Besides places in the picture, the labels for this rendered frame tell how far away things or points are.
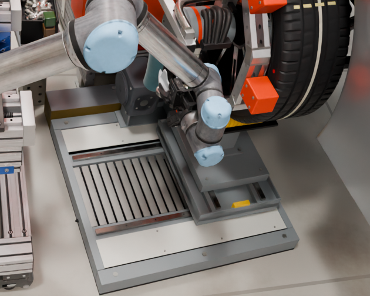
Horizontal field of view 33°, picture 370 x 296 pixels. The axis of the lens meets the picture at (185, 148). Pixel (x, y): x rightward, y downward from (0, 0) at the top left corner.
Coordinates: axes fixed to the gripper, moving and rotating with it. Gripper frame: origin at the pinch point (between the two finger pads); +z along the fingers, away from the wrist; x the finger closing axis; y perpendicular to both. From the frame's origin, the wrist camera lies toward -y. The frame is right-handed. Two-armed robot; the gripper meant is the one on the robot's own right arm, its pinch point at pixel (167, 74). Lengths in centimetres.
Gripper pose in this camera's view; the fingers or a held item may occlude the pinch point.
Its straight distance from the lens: 192.4
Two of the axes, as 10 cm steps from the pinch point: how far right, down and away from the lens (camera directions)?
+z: -3.4, -7.6, 5.5
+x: -9.2, 1.4, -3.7
